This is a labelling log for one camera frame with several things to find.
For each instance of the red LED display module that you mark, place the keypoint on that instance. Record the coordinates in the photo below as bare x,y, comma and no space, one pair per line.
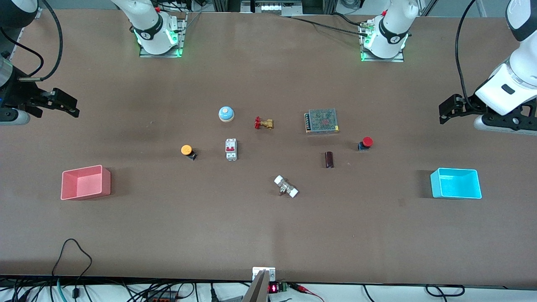
275,288

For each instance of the metal valve with white caps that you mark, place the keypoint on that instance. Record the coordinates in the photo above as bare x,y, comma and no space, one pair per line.
286,187

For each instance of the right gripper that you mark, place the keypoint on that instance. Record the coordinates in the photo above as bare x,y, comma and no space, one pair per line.
16,93

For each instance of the dark brown cylindrical capacitor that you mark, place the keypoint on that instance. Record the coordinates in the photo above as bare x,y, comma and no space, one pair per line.
329,160

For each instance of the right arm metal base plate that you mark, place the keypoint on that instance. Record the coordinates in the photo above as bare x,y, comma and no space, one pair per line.
181,40

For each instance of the red alligator clip lead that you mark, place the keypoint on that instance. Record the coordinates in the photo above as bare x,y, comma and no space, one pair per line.
304,289

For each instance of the grey camera mount bar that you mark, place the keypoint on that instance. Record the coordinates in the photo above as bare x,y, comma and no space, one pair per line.
258,289

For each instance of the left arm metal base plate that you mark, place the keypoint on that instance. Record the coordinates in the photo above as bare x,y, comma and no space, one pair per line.
398,59

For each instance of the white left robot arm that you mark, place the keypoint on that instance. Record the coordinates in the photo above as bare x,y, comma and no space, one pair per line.
392,29

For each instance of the cyan plastic box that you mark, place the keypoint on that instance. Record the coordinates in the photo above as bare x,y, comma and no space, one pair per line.
457,186

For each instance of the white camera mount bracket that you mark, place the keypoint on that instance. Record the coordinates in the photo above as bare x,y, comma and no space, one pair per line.
270,272

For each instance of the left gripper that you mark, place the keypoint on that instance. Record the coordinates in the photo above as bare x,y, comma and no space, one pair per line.
470,105

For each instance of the pink plastic box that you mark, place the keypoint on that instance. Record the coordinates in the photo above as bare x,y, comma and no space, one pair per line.
86,184

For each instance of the red push button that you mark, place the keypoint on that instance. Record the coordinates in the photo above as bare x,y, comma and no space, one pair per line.
367,141

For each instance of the metal mesh power supply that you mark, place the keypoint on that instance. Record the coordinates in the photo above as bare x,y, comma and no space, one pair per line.
322,121

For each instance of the aluminium frame equipment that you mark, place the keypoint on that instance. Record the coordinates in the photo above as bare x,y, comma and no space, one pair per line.
270,6

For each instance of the yellow push button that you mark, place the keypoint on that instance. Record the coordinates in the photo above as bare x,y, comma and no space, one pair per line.
186,149

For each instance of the white circuit breaker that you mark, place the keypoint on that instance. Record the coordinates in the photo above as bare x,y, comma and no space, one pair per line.
231,149

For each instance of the blue desk bell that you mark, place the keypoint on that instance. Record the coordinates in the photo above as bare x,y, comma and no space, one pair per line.
226,113

